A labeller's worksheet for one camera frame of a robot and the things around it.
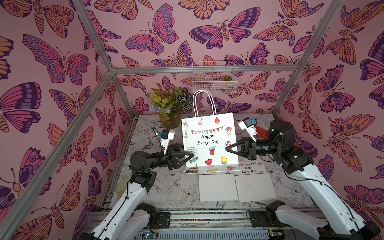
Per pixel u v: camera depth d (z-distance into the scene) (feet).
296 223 1.77
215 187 2.68
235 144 1.84
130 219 1.85
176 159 1.77
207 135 1.89
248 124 1.74
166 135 1.77
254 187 2.80
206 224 2.39
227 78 3.03
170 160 1.76
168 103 3.20
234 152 1.85
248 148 1.76
